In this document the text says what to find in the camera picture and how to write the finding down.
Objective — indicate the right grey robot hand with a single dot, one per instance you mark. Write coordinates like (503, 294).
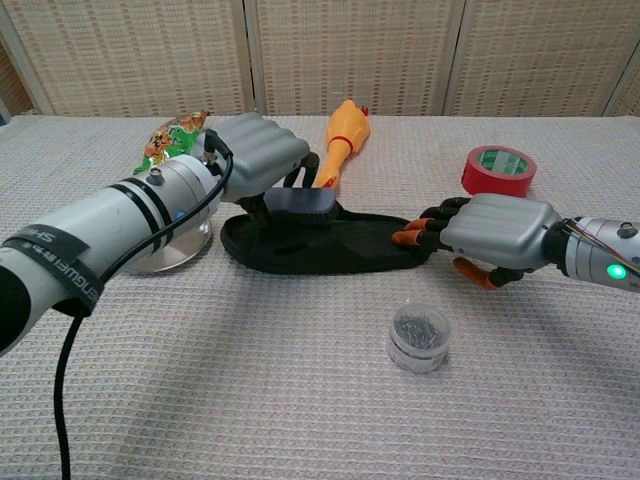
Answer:
(495, 227)

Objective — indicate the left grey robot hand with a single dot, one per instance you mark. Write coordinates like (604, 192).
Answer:
(260, 155)

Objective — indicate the black slide sandal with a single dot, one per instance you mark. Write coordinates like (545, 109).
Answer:
(320, 245)

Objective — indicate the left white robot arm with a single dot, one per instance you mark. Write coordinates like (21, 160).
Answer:
(100, 235)

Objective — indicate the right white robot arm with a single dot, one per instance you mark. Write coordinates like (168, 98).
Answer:
(602, 255)

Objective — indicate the red tape roll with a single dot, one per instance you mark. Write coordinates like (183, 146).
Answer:
(497, 170)

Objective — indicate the yellow rubber chicken toy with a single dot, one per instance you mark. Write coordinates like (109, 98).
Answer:
(342, 140)

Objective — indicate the green snack bag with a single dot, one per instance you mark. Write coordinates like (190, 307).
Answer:
(167, 142)

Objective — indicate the round steel plate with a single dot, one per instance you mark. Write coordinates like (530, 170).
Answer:
(170, 250)

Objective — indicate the woven folding screen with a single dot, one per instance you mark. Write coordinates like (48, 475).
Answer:
(350, 55)

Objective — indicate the clear round pin box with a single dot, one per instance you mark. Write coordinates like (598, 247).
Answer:
(418, 340)

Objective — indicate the beige waffle tablecloth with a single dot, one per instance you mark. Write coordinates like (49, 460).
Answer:
(300, 390)

